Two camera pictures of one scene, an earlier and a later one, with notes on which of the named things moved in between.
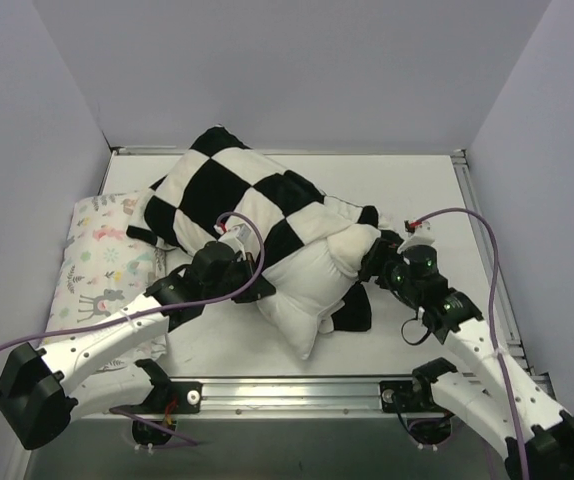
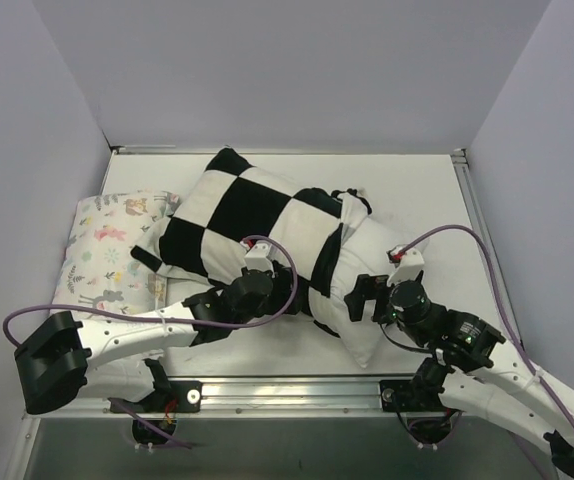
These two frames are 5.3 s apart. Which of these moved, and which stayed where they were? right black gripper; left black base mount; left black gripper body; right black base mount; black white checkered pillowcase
Moved: black white checkered pillowcase; right black gripper; left black gripper body
Stayed: right black base mount; left black base mount
